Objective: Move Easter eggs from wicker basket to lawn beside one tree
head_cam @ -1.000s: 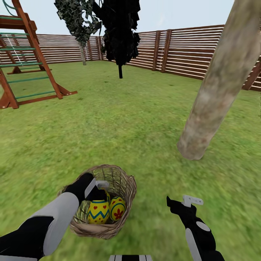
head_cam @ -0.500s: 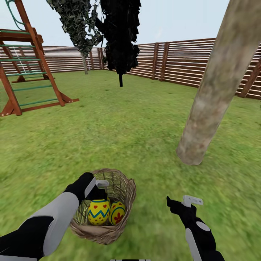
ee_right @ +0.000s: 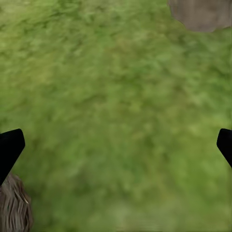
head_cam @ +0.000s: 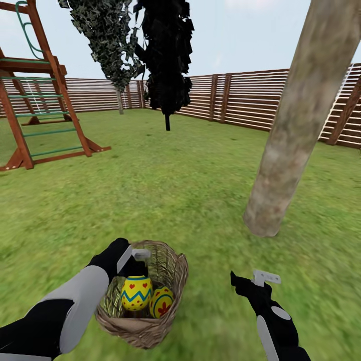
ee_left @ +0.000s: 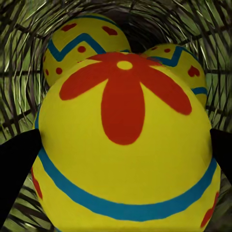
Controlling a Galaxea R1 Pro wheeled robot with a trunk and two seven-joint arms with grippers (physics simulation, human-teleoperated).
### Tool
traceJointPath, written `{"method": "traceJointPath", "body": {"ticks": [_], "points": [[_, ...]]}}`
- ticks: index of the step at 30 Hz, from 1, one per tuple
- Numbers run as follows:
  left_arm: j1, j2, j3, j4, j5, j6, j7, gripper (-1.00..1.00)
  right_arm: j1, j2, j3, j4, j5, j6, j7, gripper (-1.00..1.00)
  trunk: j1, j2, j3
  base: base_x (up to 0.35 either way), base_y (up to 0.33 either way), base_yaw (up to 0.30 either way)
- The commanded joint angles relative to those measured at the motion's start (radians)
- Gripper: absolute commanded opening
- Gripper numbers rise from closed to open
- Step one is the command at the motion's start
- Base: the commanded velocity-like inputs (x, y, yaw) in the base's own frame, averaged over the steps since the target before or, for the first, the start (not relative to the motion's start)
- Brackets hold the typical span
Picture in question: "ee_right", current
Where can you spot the wicker basket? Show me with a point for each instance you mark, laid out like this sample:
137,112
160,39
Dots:
15,206

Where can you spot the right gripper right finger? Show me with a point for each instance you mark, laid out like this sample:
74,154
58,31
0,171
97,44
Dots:
224,143

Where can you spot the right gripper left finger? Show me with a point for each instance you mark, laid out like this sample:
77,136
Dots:
12,144

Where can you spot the tree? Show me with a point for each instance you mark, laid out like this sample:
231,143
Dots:
203,16

